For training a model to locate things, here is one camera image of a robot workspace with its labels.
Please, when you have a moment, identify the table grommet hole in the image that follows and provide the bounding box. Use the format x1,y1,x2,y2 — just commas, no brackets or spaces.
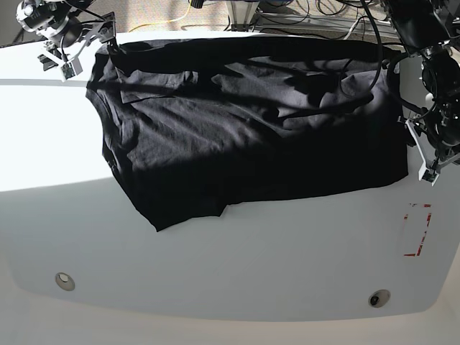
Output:
55,272,75,292
368,289,391,308

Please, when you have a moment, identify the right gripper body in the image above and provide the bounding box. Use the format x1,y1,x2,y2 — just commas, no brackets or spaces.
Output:
37,12,116,67

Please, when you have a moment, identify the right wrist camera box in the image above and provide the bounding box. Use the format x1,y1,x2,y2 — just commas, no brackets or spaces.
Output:
60,58,83,82

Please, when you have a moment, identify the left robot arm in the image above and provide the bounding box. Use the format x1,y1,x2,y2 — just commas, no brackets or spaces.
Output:
382,1,459,183

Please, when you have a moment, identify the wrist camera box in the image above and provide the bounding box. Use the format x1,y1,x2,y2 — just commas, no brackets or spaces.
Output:
418,165,439,186
60,58,83,82

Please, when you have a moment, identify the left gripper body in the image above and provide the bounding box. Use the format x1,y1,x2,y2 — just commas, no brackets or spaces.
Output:
397,116,459,173

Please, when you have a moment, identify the yellow cable on floor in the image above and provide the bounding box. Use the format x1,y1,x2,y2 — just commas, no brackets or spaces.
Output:
129,0,191,33

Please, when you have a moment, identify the red tape rectangle marking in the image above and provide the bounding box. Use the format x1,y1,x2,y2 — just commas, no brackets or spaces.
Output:
400,203,433,257

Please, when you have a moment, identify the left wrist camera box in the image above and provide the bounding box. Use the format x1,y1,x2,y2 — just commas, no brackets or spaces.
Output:
418,165,439,186

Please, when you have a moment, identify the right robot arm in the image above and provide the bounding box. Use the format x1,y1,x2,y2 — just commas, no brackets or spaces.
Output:
16,1,119,70

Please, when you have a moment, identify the right table grommet hole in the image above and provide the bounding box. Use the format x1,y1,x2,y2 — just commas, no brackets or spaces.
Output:
368,289,391,308

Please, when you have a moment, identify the black printed t-shirt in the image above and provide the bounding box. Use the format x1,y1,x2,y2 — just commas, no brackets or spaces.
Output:
86,36,408,231

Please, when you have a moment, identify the left table grommet hole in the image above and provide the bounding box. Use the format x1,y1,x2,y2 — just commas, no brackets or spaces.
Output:
55,272,75,292

